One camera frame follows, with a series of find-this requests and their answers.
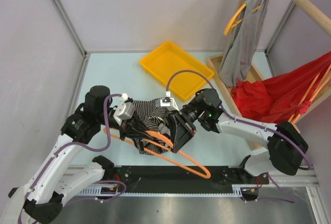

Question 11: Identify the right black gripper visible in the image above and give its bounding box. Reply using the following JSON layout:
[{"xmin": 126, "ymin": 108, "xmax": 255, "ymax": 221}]
[{"xmin": 165, "ymin": 97, "xmax": 203, "ymax": 154}]

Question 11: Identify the orange hanger with red top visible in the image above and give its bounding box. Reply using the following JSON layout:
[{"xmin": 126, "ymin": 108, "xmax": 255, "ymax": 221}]
[{"xmin": 287, "ymin": 63, "xmax": 331, "ymax": 125}]

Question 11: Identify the orange hanger with grey top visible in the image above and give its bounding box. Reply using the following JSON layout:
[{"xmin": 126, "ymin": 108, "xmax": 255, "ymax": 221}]
[{"xmin": 222, "ymin": 0, "xmax": 282, "ymax": 35}]

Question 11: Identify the red tank top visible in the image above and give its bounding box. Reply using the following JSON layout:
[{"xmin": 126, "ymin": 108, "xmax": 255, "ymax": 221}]
[{"xmin": 231, "ymin": 52, "xmax": 330, "ymax": 124}]

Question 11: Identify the wooden clothes rack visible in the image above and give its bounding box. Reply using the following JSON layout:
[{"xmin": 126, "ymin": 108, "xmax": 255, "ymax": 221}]
[{"xmin": 206, "ymin": 0, "xmax": 330, "ymax": 151}]

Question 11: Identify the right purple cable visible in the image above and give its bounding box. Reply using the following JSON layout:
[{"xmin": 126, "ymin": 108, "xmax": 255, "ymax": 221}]
[{"xmin": 165, "ymin": 70, "xmax": 313, "ymax": 204}]

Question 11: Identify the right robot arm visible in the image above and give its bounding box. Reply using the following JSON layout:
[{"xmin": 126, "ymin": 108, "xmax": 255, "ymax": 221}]
[{"xmin": 166, "ymin": 88, "xmax": 308, "ymax": 183}]

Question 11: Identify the white cable duct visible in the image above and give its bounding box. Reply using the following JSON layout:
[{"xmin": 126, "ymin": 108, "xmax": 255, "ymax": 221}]
[{"xmin": 77, "ymin": 185, "xmax": 259, "ymax": 198}]

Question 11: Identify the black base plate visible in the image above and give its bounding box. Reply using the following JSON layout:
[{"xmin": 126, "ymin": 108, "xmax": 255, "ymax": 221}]
[{"xmin": 103, "ymin": 166, "xmax": 269, "ymax": 189}]

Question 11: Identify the yellow plastic tray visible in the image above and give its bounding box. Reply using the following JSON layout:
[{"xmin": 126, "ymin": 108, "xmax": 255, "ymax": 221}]
[{"xmin": 140, "ymin": 41, "xmax": 215, "ymax": 102}]

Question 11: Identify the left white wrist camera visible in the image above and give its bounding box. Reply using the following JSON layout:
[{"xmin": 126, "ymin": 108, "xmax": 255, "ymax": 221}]
[{"xmin": 113, "ymin": 93, "xmax": 136, "ymax": 126}]

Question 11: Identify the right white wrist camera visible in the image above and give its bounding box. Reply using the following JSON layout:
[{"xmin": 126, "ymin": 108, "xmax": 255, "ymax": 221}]
[{"xmin": 156, "ymin": 91, "xmax": 179, "ymax": 111}]

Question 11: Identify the grey tank top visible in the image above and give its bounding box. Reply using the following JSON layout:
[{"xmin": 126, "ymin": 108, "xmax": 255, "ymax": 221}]
[{"xmin": 219, "ymin": 0, "xmax": 269, "ymax": 87}]

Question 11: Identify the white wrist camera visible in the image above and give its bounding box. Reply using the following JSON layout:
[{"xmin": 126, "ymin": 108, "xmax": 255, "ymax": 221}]
[
  {"xmin": 113, "ymin": 93, "xmax": 136, "ymax": 126},
  {"xmin": 156, "ymin": 91, "xmax": 179, "ymax": 111}
]

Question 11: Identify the striped tank top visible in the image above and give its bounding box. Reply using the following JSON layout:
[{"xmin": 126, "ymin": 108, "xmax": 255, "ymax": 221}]
[{"xmin": 126, "ymin": 98, "xmax": 171, "ymax": 155}]

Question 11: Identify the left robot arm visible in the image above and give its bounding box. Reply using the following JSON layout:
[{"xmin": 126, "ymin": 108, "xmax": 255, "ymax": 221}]
[{"xmin": 1, "ymin": 85, "xmax": 155, "ymax": 223}]

